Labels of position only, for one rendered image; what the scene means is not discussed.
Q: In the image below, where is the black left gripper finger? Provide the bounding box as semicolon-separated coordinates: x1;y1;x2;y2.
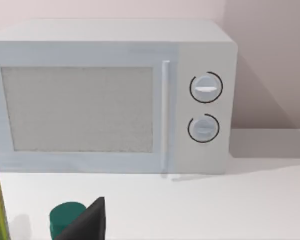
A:
55;196;107;240

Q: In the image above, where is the teal bottle cap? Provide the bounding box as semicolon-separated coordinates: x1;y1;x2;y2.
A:
49;201;87;238

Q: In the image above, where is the microwave door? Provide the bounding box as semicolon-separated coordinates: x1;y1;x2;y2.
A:
0;47;180;174

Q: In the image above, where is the small microwave knob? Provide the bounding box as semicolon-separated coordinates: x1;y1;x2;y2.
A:
189;115;219;142

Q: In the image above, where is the large microwave knob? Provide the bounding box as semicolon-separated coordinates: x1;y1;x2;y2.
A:
191;73;221;101

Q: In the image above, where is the pale microwave oven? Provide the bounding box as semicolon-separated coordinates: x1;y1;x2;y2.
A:
0;19;239;176

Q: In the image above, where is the microwave door handle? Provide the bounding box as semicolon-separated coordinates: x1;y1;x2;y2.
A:
161;59;171;174

